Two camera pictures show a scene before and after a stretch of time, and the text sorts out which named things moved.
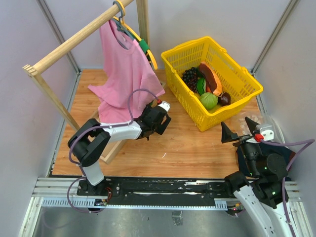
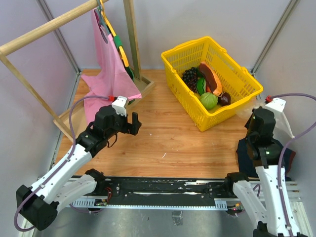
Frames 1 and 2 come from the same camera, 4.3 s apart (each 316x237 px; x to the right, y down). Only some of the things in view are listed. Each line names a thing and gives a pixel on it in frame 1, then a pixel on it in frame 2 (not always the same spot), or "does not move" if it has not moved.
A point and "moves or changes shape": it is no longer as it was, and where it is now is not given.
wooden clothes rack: (32, 69) to (62, 122)
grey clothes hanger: (120, 27) to (104, 30)
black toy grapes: (189, 76) does not move
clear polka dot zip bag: (243, 127) moves or changes shape
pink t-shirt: (130, 85) to (112, 77)
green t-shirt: (144, 45) to (119, 43)
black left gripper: (161, 127) to (129, 128)
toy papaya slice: (213, 83) does not move
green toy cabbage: (208, 100) does not move
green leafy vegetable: (201, 85) does not move
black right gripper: (227, 135) to (247, 124)
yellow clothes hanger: (127, 25) to (123, 53)
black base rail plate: (161, 190) does not move
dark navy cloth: (266, 148) does not move
